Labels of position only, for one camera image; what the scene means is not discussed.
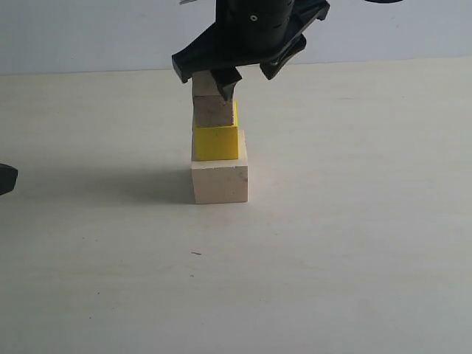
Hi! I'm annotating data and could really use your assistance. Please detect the small wooden cube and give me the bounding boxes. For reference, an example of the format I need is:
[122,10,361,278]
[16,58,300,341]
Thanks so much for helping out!
[192,71,224,99]

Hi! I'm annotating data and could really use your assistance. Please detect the large light wooden cube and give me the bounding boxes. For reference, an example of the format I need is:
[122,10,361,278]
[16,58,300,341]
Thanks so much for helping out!
[190,130,249,204]

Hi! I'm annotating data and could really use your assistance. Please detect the yellow painted cube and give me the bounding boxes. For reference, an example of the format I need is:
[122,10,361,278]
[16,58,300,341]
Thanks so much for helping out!
[192,100,244,162]

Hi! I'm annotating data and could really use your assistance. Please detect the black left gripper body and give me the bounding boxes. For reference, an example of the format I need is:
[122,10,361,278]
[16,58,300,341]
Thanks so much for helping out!
[0,163,18,195]

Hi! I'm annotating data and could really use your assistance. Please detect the medium plywood cube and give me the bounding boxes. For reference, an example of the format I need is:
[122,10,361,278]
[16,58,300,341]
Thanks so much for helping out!
[192,96,235,128]

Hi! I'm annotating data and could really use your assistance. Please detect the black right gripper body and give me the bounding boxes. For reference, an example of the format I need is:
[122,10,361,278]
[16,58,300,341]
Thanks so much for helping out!
[172,0,330,83]

